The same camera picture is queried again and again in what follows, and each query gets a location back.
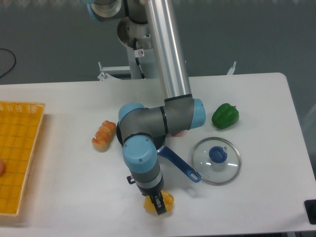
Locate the orange bread loaf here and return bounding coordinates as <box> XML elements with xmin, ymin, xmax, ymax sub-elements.
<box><xmin>91</xmin><ymin>120</ymin><xmax>116</xmax><ymax>152</ymax></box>

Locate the black cable on pedestal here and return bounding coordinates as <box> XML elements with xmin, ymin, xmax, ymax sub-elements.
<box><xmin>133</xmin><ymin>37</ymin><xmax>146</xmax><ymax>79</ymax></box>

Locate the yellow woven basket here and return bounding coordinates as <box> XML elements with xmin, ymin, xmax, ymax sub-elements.
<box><xmin>0</xmin><ymin>101</ymin><xmax>45</xmax><ymax>216</ymax></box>

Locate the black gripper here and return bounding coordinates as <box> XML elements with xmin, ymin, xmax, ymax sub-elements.
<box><xmin>127</xmin><ymin>174</ymin><xmax>167</xmax><ymax>215</ymax></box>

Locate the black cable on floor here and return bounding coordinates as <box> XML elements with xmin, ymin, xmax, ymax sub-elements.
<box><xmin>0</xmin><ymin>48</ymin><xmax>17</xmax><ymax>79</ymax></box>

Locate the green bell pepper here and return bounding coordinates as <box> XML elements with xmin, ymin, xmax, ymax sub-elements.
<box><xmin>211</xmin><ymin>103</ymin><xmax>239</xmax><ymax>129</ymax></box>

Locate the yellow bell pepper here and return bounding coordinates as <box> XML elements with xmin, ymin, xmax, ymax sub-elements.
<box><xmin>143</xmin><ymin>190</ymin><xmax>174</xmax><ymax>213</ymax></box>

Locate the glass lid blue knob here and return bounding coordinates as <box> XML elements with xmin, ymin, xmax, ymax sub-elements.
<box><xmin>191</xmin><ymin>137</ymin><xmax>241</xmax><ymax>186</ymax></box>

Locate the orange item in basket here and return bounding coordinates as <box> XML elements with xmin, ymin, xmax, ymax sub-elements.
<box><xmin>0</xmin><ymin>159</ymin><xmax>5</xmax><ymax>175</ymax></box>

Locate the black device table corner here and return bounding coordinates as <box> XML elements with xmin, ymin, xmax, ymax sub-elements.
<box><xmin>304</xmin><ymin>199</ymin><xmax>316</xmax><ymax>225</ymax></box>

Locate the dark saucepan blue handle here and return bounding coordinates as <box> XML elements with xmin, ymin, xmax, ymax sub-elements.
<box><xmin>116</xmin><ymin>120</ymin><xmax>201</xmax><ymax>183</ymax></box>

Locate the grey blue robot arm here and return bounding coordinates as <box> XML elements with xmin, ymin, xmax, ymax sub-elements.
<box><xmin>117</xmin><ymin>0</ymin><xmax>206</xmax><ymax>214</ymax></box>

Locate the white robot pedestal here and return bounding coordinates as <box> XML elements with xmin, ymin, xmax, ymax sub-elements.
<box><xmin>97</xmin><ymin>18</ymin><xmax>237</xmax><ymax>81</ymax></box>

